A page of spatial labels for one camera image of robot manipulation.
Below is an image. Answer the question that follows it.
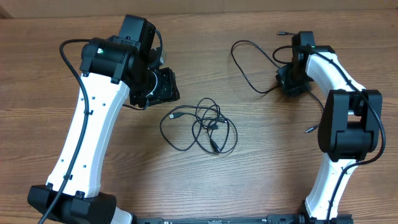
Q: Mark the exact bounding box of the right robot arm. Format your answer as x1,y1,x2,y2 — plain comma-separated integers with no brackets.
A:
276,31,386,223

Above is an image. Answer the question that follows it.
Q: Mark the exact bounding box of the black USB cable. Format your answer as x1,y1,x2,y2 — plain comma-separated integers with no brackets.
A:
159,97,239,155

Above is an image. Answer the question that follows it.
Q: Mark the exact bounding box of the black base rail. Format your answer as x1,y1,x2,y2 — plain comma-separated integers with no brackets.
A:
132,214,354,224

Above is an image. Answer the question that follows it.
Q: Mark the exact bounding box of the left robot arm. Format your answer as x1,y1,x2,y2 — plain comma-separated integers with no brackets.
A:
27,15,180,223

